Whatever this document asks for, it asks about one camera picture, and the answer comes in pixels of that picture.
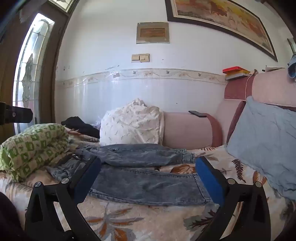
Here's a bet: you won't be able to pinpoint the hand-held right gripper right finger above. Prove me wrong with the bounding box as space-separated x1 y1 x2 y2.
195 156 271 241

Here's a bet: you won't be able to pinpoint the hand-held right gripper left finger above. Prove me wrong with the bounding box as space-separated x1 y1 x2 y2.
25 156 102 241

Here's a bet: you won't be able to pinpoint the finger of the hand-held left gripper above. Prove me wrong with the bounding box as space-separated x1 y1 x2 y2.
0 102 33 126

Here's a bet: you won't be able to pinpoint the blue denim pants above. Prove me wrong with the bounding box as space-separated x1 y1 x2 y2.
47 144 212 207

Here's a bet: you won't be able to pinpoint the green checked blanket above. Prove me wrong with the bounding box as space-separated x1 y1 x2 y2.
0 123 71 182

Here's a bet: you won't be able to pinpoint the black cloth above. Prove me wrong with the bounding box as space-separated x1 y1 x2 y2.
61 116 101 139

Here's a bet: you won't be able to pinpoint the pink padded sofa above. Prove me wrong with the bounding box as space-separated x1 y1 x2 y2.
162 70 296 149

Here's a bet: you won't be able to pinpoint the black phone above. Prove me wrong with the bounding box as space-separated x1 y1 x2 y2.
188 110 207 118

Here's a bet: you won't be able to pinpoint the floral leaf bedsheet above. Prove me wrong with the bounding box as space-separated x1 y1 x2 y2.
0 130 296 241

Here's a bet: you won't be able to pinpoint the white patterned pillow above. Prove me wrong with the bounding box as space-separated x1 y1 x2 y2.
99 98 165 146

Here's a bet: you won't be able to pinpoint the light blue pillow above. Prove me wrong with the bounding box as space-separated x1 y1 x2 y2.
226 96 296 201

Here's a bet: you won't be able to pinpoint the red book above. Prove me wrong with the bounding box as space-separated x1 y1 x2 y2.
222 66 250 74

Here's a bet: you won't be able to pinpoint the stained glass transom window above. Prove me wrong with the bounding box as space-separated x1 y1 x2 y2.
48 0 79 13

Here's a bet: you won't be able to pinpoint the blue cloth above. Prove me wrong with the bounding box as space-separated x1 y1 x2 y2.
288 54 296 81

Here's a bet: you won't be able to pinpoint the small framed plaque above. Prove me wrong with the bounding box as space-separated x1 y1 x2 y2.
136 22 170 44

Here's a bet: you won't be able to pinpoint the large framed painting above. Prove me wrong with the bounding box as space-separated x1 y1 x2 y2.
165 0 278 62

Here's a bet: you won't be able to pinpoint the white cord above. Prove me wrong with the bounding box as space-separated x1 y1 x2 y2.
245 70 258 98

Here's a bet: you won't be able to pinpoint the beige light switch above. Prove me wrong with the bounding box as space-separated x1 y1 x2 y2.
131 53 150 63

